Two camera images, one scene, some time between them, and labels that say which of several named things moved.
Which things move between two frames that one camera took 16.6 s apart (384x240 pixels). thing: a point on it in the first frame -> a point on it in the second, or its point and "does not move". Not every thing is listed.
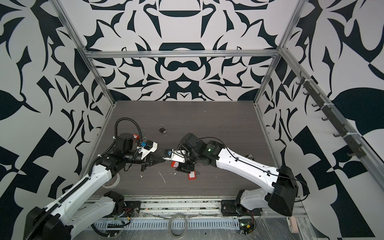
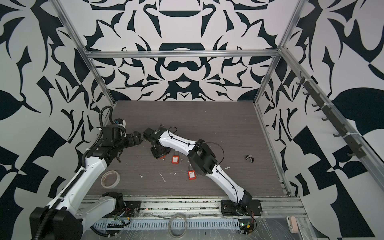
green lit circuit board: [246, 226] does not move
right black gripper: [184, 167] -> [156, 155]
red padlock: [192, 175] does not move
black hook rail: [358, 151] does not move
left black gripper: [149, 162] -> [131, 141]
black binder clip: [250, 157] does not move
